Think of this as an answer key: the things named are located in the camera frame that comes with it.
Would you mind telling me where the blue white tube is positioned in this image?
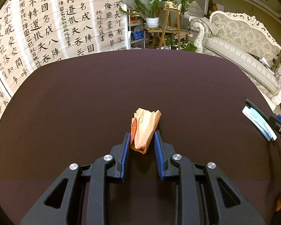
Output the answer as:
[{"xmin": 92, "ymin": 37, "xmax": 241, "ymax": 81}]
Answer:
[{"xmin": 242, "ymin": 106, "xmax": 277, "ymax": 141}]

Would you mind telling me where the black tube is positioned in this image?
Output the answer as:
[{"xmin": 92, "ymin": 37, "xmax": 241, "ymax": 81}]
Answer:
[{"xmin": 245, "ymin": 98, "xmax": 269, "ymax": 122}]

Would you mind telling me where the small orange paper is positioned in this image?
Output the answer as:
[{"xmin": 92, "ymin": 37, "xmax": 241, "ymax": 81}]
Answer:
[{"xmin": 130, "ymin": 108, "xmax": 161, "ymax": 154}]

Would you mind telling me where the dark brown tablecloth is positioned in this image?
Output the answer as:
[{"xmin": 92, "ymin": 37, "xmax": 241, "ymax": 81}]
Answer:
[{"xmin": 0, "ymin": 49, "xmax": 281, "ymax": 224}]

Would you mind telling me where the ornate white grey sofa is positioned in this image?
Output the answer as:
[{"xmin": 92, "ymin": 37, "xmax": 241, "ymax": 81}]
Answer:
[{"xmin": 189, "ymin": 11, "xmax": 281, "ymax": 110}]

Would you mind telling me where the grey armchair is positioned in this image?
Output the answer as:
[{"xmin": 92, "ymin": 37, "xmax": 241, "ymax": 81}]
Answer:
[{"xmin": 184, "ymin": 1, "xmax": 205, "ymax": 18}]

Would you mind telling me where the wooden plant stand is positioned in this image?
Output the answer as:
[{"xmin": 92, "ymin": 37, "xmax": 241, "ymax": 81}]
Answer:
[{"xmin": 144, "ymin": 7, "xmax": 189, "ymax": 50}]

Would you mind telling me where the tall green plant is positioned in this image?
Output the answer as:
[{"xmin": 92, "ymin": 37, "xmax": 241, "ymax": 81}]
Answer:
[{"xmin": 179, "ymin": 0, "xmax": 194, "ymax": 31}]

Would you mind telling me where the potted plant white pot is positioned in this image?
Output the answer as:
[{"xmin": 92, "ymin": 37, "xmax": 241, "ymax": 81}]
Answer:
[{"xmin": 131, "ymin": 0, "xmax": 174, "ymax": 29}]

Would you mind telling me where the calligraphy screen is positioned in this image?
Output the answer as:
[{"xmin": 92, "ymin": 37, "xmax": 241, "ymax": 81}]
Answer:
[{"xmin": 0, "ymin": 0, "xmax": 128, "ymax": 118}]

